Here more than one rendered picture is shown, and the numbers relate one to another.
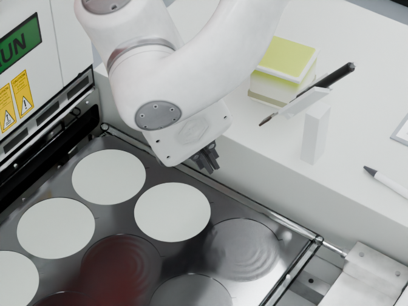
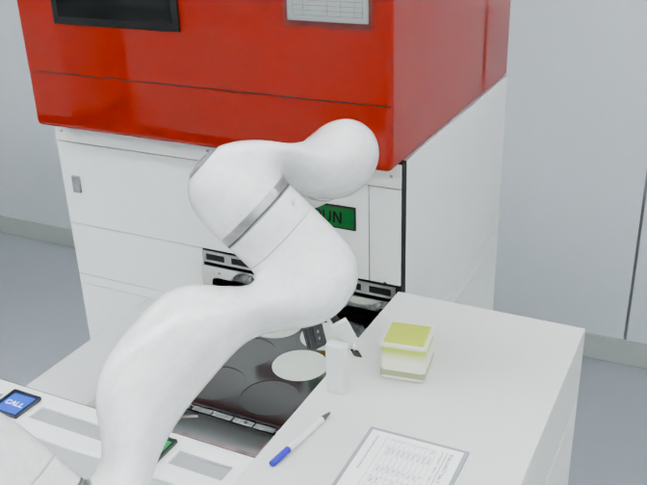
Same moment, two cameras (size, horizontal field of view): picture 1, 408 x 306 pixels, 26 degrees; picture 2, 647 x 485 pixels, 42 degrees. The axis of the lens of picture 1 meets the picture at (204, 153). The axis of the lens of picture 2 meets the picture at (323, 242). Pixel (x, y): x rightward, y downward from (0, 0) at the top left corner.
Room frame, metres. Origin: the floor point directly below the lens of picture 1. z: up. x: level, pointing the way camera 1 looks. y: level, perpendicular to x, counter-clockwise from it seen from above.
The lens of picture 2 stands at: (0.61, -1.24, 1.73)
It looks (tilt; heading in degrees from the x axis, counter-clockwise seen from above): 25 degrees down; 82
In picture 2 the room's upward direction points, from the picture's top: 2 degrees counter-clockwise
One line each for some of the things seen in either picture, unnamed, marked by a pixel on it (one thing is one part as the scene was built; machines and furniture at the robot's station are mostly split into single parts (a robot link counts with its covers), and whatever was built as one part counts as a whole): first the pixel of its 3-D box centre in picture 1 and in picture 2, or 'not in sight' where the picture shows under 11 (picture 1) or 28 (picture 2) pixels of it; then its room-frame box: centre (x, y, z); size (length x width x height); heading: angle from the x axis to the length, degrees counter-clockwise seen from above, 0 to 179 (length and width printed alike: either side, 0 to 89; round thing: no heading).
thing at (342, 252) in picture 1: (335, 248); not in sight; (0.68, -0.17, 0.89); 0.05 x 0.01 x 0.01; 55
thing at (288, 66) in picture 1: (283, 74); (407, 351); (0.90, -0.11, 1.00); 0.07 x 0.07 x 0.07; 63
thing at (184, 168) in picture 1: (205, 180); not in sight; (0.80, 0.00, 0.90); 0.37 x 0.01 x 0.01; 55
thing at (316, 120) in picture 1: (305, 114); (341, 347); (0.79, -0.13, 1.03); 0.06 x 0.04 x 0.13; 55
